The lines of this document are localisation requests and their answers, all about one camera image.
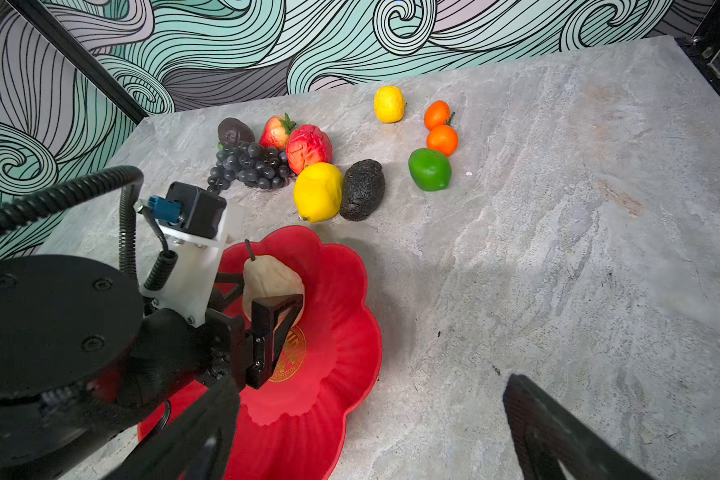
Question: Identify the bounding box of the red apple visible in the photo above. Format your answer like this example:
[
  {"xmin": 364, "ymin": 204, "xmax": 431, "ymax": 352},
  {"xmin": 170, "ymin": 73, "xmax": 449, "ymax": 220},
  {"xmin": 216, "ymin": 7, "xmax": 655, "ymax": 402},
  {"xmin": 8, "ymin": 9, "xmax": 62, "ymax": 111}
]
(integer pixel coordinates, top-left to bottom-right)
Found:
[{"xmin": 286, "ymin": 124, "xmax": 333, "ymax": 175}]

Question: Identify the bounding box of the dark purple mangosteen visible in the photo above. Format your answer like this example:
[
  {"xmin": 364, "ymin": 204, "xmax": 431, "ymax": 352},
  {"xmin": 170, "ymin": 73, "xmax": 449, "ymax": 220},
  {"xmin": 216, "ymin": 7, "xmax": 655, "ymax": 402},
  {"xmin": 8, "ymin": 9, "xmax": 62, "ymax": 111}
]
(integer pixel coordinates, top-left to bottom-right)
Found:
[{"xmin": 217, "ymin": 117, "xmax": 256, "ymax": 147}]

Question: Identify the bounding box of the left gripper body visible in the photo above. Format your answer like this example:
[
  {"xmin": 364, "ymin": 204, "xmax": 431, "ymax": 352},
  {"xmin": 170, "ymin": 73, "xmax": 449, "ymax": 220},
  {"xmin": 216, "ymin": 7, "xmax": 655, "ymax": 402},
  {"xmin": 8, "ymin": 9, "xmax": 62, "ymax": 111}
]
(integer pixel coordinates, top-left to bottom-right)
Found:
[{"xmin": 131, "ymin": 295, "xmax": 253, "ymax": 396}]

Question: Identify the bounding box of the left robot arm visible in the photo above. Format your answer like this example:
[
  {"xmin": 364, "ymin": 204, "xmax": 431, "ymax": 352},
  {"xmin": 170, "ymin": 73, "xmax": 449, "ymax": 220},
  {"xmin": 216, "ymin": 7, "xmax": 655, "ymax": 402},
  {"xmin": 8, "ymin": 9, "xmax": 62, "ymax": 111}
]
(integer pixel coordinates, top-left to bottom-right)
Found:
[{"xmin": 0, "ymin": 166, "xmax": 304, "ymax": 479}]

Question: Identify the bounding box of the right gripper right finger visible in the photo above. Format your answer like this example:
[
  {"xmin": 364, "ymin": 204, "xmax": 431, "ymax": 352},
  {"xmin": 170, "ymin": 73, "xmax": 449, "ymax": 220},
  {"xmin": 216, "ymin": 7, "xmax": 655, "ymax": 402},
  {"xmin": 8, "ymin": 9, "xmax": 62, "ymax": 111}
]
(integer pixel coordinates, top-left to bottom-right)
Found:
[{"xmin": 502, "ymin": 374, "xmax": 650, "ymax": 479}]

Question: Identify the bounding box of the beige pear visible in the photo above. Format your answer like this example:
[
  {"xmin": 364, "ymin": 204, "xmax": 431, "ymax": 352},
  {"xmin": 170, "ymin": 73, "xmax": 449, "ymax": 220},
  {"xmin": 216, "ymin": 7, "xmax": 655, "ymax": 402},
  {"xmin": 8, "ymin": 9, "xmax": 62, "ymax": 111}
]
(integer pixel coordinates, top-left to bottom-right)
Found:
[{"xmin": 242, "ymin": 240, "xmax": 305, "ymax": 322}]

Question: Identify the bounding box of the orange tangerine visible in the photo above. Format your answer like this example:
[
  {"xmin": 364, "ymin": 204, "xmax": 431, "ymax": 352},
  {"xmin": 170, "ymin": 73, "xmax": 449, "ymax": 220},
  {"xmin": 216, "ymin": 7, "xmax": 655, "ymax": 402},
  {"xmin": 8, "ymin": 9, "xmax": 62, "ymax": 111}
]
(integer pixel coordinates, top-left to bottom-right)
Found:
[
  {"xmin": 424, "ymin": 100, "xmax": 452, "ymax": 131},
  {"xmin": 426, "ymin": 124, "xmax": 459, "ymax": 157}
]

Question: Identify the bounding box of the small yellow lemon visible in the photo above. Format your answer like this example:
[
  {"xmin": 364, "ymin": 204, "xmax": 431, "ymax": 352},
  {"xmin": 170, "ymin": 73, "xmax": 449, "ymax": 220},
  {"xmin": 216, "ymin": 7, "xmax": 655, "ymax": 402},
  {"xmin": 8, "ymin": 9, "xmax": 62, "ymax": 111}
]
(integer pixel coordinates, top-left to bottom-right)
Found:
[{"xmin": 374, "ymin": 86, "xmax": 406, "ymax": 124}]

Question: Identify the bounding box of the black grape bunch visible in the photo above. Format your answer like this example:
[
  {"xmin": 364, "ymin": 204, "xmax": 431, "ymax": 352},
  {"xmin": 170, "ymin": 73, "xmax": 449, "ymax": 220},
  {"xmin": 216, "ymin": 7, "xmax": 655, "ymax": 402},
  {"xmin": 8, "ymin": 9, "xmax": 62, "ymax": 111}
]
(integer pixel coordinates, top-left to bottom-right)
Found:
[{"xmin": 206, "ymin": 142, "xmax": 296, "ymax": 193}]

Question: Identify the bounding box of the large yellow lemon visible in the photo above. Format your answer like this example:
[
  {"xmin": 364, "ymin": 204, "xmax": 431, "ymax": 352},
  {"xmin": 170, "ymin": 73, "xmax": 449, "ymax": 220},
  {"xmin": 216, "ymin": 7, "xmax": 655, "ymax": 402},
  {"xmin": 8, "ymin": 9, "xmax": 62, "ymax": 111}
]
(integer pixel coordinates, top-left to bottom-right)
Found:
[{"xmin": 293, "ymin": 162, "xmax": 343, "ymax": 223}]

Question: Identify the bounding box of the upper orange tangerine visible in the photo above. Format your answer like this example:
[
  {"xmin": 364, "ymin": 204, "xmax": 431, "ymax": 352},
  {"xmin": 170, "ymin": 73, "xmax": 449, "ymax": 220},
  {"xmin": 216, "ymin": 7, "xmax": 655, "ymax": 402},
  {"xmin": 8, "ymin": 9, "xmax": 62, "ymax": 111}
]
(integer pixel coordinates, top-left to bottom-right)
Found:
[{"xmin": 424, "ymin": 100, "xmax": 452, "ymax": 131}]

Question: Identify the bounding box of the green lime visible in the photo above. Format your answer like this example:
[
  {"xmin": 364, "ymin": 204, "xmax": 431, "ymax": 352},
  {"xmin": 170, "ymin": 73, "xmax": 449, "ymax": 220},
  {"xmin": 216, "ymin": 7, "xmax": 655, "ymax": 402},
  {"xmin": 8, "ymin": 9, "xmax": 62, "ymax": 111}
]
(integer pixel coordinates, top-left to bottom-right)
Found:
[{"xmin": 408, "ymin": 148, "xmax": 452, "ymax": 192}]

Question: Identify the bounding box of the lower orange tangerine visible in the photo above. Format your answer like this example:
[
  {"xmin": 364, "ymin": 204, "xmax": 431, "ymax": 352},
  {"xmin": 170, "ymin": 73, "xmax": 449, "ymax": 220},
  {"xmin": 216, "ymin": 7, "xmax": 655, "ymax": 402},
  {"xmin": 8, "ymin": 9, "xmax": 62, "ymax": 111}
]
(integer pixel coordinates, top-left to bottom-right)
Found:
[{"xmin": 426, "ymin": 124, "xmax": 459, "ymax": 157}]

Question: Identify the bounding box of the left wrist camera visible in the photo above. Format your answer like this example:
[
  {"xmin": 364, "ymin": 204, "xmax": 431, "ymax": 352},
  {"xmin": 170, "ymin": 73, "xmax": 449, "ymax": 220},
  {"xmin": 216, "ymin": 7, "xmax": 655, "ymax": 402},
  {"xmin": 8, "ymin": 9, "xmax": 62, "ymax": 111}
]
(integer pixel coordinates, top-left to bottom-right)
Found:
[{"xmin": 135, "ymin": 182, "xmax": 245, "ymax": 328}]

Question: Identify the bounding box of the dark avocado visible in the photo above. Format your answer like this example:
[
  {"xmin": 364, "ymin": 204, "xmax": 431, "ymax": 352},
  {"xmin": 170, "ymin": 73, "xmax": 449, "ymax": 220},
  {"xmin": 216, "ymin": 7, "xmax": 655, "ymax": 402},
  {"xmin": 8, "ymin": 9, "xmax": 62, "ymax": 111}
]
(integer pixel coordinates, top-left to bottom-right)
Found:
[{"xmin": 339, "ymin": 159, "xmax": 386, "ymax": 221}]

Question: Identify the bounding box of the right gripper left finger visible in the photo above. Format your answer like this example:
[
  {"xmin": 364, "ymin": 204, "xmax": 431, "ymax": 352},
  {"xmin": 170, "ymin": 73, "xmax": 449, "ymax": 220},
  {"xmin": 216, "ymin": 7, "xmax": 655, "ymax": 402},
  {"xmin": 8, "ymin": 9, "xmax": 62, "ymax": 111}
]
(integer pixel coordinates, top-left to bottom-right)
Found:
[{"xmin": 107, "ymin": 378, "xmax": 240, "ymax": 479}]

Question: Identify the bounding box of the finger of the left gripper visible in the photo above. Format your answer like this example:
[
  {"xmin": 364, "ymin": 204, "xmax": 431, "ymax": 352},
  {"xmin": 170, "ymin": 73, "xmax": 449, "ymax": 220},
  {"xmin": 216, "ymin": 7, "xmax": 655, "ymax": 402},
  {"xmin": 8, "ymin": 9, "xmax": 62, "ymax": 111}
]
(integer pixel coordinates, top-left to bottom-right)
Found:
[
  {"xmin": 212, "ymin": 272, "xmax": 245, "ymax": 312},
  {"xmin": 246, "ymin": 294, "xmax": 304, "ymax": 389}
]

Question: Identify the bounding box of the red strawberry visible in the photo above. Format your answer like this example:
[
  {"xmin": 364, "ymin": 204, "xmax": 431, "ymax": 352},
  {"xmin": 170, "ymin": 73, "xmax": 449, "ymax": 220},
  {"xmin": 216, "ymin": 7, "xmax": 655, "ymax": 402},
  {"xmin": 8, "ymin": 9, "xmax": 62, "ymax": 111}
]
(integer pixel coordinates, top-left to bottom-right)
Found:
[{"xmin": 259, "ymin": 113, "xmax": 297, "ymax": 150}]

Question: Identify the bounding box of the red flower-shaped fruit bowl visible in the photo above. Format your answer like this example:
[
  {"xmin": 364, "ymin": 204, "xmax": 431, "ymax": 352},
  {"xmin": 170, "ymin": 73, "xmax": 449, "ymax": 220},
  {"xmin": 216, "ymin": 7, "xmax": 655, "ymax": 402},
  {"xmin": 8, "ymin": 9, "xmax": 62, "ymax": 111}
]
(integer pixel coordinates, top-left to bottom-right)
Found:
[{"xmin": 136, "ymin": 225, "xmax": 384, "ymax": 480}]

